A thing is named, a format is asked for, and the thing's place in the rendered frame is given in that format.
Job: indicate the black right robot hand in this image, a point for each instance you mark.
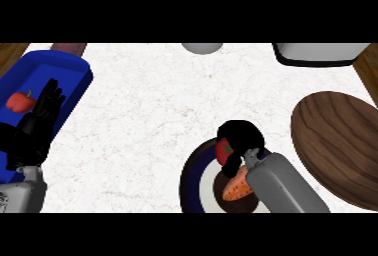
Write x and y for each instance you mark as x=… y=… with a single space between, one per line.
x=240 y=135

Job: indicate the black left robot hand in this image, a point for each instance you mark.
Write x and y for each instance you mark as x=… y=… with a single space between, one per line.
x=33 y=126

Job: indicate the red tomato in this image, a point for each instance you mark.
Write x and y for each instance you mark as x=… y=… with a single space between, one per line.
x=222 y=151

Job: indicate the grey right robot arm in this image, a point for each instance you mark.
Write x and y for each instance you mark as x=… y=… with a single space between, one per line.
x=282 y=186

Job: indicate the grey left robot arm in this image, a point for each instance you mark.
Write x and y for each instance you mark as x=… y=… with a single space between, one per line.
x=22 y=193

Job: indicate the dark blue rimmed plate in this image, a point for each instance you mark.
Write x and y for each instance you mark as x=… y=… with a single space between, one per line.
x=199 y=181

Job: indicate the brown wooden bowl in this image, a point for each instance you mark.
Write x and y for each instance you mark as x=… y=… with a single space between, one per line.
x=339 y=146

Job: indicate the red bell pepper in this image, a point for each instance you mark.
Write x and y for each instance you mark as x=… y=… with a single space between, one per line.
x=20 y=101

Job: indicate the orange carrot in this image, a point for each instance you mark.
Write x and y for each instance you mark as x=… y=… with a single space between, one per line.
x=236 y=188

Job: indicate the blue tray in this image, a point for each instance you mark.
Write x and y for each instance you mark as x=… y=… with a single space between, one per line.
x=73 y=76

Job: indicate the maroon object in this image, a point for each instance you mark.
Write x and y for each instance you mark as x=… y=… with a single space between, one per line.
x=67 y=48

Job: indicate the grey round object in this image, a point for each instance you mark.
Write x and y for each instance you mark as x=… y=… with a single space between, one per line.
x=200 y=47

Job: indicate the white appliance with black base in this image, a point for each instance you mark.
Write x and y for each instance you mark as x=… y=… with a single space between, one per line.
x=317 y=53

